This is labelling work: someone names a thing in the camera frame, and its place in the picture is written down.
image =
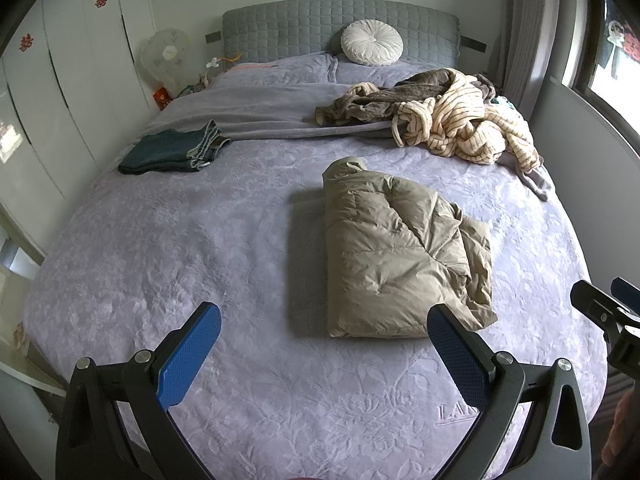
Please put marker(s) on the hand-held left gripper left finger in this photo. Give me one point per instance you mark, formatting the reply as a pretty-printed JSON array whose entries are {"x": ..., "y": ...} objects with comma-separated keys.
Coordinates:
[{"x": 190, "y": 355}]

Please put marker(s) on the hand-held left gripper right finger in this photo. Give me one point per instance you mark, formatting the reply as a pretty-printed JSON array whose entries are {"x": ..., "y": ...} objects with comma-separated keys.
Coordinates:
[{"x": 457, "y": 355}]

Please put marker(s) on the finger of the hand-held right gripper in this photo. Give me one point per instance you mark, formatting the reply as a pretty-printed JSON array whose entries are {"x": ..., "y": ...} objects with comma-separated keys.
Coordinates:
[
  {"x": 595, "y": 302},
  {"x": 627, "y": 291}
]

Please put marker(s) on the beige puffer jacket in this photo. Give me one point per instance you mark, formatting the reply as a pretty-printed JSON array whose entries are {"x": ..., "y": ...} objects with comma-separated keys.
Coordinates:
[{"x": 390, "y": 255}]

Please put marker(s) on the person's right forearm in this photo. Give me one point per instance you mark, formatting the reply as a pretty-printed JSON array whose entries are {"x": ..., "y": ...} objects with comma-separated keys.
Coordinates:
[{"x": 625, "y": 430}]

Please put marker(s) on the bed with purple bedspread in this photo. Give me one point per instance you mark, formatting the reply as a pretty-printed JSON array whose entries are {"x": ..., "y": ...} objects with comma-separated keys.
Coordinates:
[{"x": 200, "y": 240}]

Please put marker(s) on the grey garment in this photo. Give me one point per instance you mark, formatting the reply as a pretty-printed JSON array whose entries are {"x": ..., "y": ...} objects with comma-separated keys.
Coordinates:
[{"x": 540, "y": 182}]

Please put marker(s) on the folded dark jeans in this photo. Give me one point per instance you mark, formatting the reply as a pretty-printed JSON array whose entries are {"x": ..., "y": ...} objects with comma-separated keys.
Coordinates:
[{"x": 160, "y": 150}]

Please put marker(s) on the window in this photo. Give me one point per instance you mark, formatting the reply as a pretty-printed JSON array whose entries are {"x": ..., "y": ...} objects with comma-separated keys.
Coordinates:
[{"x": 620, "y": 75}]

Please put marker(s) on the cream striped plush robe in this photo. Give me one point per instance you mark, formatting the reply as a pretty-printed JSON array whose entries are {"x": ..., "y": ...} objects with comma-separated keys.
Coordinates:
[{"x": 465, "y": 120}]

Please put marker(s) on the small red box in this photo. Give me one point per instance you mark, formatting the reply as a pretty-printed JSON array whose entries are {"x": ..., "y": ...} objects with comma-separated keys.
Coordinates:
[{"x": 161, "y": 99}]

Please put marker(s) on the brown plush garment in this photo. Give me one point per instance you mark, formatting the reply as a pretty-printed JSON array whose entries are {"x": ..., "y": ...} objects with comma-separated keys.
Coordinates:
[{"x": 380, "y": 100}]

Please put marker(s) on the white curtain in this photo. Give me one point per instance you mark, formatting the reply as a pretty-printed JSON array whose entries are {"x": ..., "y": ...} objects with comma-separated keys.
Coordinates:
[{"x": 525, "y": 35}]

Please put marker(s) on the white wardrobe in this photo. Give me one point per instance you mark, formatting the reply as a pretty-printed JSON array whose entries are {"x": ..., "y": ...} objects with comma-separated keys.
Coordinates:
[{"x": 65, "y": 100}]

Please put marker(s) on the small white toy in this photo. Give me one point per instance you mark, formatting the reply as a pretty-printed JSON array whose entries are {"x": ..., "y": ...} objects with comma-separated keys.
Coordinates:
[{"x": 213, "y": 62}]

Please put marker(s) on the white electric fan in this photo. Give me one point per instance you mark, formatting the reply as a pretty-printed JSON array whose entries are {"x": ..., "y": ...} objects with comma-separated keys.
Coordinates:
[{"x": 165, "y": 52}]

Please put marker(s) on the round white pillow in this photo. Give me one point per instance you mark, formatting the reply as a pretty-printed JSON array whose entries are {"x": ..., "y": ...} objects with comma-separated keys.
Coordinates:
[{"x": 372, "y": 42}]

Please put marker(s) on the grey quilted headboard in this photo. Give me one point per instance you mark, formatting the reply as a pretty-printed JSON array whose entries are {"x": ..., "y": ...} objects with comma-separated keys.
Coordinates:
[{"x": 280, "y": 30}]

